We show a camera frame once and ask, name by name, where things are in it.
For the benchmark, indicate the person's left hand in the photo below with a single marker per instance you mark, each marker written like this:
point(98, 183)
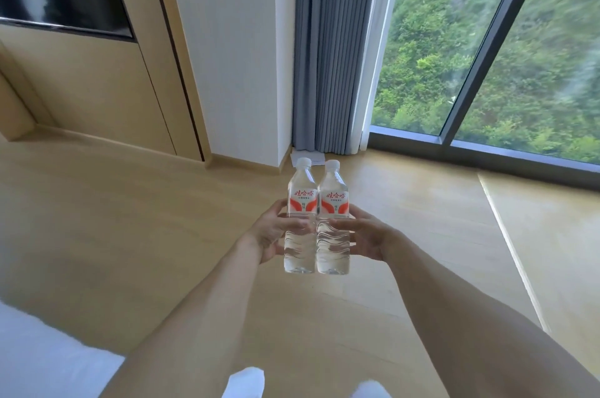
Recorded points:
point(269, 233)

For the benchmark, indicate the person's right hand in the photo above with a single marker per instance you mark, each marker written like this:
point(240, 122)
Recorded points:
point(372, 238)

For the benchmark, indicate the white cap water bottle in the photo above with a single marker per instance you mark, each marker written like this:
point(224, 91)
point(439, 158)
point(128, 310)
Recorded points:
point(300, 196)
point(334, 198)

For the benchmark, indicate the person's left forearm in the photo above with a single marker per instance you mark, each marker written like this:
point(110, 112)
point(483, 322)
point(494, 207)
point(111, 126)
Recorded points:
point(197, 327)

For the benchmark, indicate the person's right forearm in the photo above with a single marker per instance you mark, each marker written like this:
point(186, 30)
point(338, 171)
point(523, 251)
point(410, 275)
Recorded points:
point(468, 332)

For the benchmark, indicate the white paper sheet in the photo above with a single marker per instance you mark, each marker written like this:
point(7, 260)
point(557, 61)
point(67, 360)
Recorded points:
point(311, 158)

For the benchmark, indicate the light denim shorts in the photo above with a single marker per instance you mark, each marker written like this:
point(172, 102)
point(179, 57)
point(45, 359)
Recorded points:
point(246, 383)

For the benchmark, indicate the white sheer curtain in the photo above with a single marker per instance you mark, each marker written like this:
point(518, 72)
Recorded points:
point(370, 60)

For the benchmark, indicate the blue-grey curtain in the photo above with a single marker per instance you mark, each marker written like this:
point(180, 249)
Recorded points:
point(333, 46)

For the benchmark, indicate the large glass window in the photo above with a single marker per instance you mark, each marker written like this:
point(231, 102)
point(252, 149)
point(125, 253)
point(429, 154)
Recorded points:
point(492, 51)

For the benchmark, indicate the white bed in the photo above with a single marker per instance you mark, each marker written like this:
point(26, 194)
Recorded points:
point(51, 360)

